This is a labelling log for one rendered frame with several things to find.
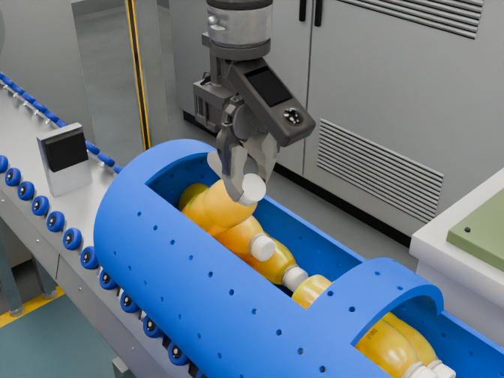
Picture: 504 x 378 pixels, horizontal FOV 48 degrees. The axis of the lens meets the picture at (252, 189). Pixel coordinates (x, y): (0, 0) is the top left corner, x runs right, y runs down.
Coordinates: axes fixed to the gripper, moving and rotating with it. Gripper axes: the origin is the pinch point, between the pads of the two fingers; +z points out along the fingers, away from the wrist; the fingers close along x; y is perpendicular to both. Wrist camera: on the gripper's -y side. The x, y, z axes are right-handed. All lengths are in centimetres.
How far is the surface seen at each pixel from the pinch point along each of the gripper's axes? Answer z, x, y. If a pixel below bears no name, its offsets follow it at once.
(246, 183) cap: -1.1, 0.7, 0.3
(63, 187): 31, 2, 65
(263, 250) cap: 15.3, -5.1, 3.0
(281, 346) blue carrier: 8.2, 10.4, -16.9
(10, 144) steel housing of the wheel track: 33, 2, 96
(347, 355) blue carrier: 5.7, 7.5, -23.9
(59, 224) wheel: 30, 10, 49
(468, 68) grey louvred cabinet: 34, -140, 45
